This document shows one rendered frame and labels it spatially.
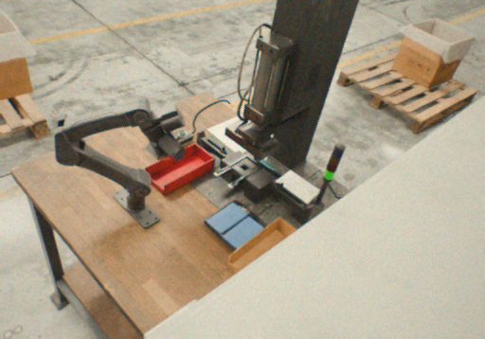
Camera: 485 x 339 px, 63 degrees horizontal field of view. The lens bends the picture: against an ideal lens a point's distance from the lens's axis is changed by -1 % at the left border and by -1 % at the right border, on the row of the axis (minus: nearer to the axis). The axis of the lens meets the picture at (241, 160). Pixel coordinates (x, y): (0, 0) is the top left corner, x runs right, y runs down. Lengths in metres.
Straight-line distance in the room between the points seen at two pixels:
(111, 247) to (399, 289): 1.08
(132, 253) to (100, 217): 0.19
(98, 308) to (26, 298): 0.48
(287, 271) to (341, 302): 0.06
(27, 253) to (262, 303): 2.26
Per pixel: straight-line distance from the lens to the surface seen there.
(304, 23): 1.24
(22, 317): 2.36
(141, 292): 1.28
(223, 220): 1.42
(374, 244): 0.45
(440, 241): 0.50
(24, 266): 2.52
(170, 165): 1.62
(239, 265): 1.34
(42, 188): 1.59
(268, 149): 1.40
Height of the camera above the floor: 2.00
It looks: 41 degrees down
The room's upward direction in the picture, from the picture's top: 11 degrees clockwise
